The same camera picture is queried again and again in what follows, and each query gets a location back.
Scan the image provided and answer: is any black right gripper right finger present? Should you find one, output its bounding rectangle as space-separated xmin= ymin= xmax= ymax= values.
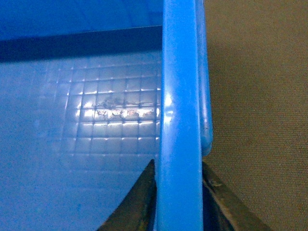
xmin=202 ymin=162 xmax=271 ymax=231

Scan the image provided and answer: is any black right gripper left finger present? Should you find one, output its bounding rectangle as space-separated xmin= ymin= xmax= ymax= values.
xmin=98 ymin=159 xmax=157 ymax=231

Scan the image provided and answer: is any blue plastic crate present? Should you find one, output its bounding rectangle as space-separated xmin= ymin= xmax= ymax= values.
xmin=0 ymin=0 xmax=213 ymax=231

